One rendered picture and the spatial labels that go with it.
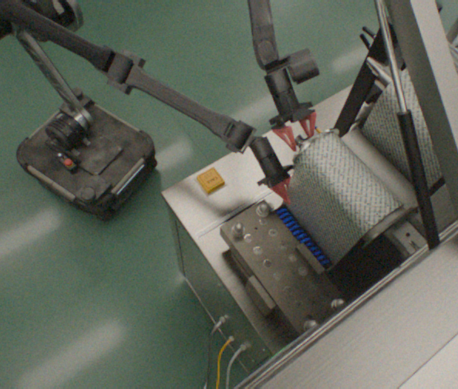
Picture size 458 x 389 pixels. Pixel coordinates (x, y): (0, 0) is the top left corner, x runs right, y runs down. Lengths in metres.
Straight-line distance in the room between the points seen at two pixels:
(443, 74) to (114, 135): 2.02
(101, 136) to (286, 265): 1.47
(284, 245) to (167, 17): 2.47
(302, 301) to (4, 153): 2.11
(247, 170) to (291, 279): 0.45
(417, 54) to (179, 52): 2.67
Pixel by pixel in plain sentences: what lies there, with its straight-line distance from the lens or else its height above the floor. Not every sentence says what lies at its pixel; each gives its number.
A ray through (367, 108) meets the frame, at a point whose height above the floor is 1.06.
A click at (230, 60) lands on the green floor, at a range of 3.01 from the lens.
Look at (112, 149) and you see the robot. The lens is 2.26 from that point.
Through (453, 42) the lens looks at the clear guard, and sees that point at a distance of 0.50.
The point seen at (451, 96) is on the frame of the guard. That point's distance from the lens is 0.47.
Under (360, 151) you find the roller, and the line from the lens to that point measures 1.10.
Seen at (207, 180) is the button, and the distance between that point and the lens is 1.34.
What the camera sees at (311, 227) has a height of 1.07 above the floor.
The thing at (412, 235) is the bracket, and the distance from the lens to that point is 0.97.
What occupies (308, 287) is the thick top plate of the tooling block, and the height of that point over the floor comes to 1.03.
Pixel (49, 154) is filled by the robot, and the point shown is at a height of 0.24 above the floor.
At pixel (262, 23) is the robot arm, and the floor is 1.41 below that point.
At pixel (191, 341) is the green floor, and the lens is 2.11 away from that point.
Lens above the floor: 2.09
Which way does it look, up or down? 62 degrees down
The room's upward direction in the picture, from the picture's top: 6 degrees clockwise
